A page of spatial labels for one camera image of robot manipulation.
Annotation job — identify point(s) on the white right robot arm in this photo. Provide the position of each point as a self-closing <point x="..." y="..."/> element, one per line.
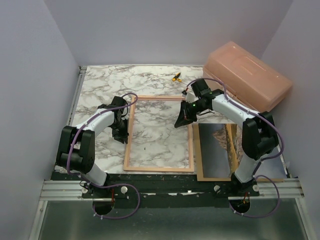
<point x="259" y="134"/>

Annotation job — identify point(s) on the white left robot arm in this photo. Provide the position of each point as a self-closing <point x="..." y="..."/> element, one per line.
<point x="76" y="149"/>

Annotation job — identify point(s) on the yellow black T-handle hex key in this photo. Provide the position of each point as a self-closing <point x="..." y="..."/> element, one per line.
<point x="179" y="83"/>

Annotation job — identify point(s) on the brown frame backing board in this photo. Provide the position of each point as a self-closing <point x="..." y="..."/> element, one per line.
<point x="200" y="155"/>

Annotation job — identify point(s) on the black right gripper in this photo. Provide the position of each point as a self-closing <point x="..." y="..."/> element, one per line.
<point x="184" y="117"/>

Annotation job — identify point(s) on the pink wooden picture frame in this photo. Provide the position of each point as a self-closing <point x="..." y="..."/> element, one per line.
<point x="158" y="135"/>

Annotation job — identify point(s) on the landscape photo print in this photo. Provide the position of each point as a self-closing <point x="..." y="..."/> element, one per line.
<point x="225" y="150"/>

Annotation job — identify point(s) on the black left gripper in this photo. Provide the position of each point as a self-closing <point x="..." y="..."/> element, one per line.
<point x="122" y="137"/>

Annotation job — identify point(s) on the pink translucent plastic box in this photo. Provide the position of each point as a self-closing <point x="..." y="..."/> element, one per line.
<point x="247" y="78"/>

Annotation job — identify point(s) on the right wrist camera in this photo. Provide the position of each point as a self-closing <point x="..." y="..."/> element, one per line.
<point x="188" y="97"/>

